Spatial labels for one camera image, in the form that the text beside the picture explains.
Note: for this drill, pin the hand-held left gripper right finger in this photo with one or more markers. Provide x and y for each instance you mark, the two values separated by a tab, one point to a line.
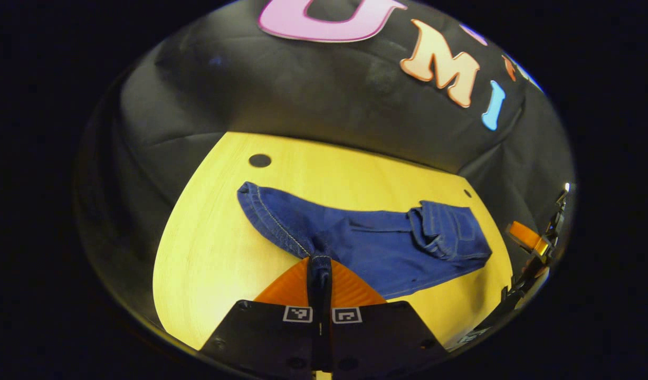
377	338

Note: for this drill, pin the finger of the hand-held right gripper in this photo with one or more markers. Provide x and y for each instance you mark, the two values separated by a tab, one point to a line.
527	238

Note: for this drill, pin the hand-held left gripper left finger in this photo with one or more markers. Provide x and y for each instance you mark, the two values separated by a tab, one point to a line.
271	338

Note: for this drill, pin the blue denim jeans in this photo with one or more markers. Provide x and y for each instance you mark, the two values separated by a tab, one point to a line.
371	243

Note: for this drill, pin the black backdrop cloth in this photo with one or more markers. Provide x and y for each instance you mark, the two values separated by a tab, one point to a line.
303	89

